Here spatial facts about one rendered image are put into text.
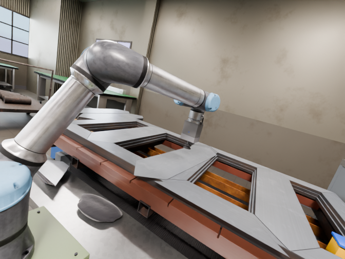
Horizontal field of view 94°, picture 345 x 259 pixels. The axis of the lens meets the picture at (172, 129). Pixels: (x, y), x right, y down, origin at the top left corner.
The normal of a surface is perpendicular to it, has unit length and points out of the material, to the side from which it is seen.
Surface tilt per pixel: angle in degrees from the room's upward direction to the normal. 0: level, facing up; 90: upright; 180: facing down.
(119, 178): 90
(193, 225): 90
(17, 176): 4
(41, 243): 4
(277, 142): 90
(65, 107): 83
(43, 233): 4
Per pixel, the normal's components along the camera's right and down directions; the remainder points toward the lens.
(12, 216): 0.94, 0.25
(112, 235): 0.24, -0.95
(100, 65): -0.28, 0.44
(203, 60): -0.51, 0.07
